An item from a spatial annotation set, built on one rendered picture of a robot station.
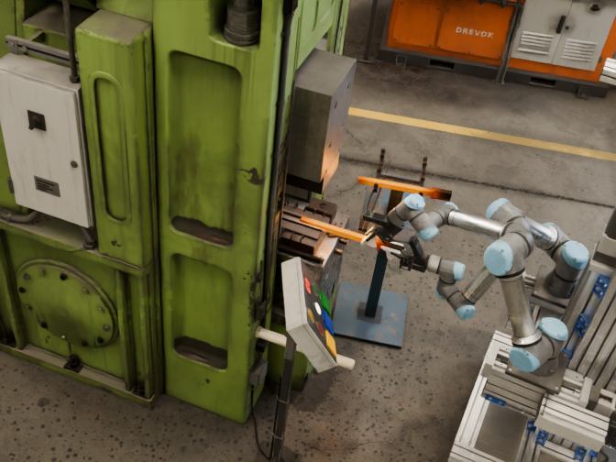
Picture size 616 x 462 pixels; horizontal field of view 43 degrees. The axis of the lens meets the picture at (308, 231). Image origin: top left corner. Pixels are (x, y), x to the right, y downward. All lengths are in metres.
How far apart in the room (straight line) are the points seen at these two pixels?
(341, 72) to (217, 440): 1.86
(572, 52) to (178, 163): 4.41
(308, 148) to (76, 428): 1.81
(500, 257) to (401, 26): 3.99
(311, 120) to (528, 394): 1.46
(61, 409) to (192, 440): 0.65
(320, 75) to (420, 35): 3.80
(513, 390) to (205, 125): 1.68
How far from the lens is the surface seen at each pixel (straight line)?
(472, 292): 3.34
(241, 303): 3.29
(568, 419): 3.37
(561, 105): 6.73
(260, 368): 3.63
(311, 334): 2.81
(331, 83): 2.92
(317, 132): 2.95
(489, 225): 3.15
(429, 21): 6.66
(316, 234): 3.41
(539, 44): 6.77
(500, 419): 3.95
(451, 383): 4.27
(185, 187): 3.09
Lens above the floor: 3.27
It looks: 42 degrees down
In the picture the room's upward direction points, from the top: 7 degrees clockwise
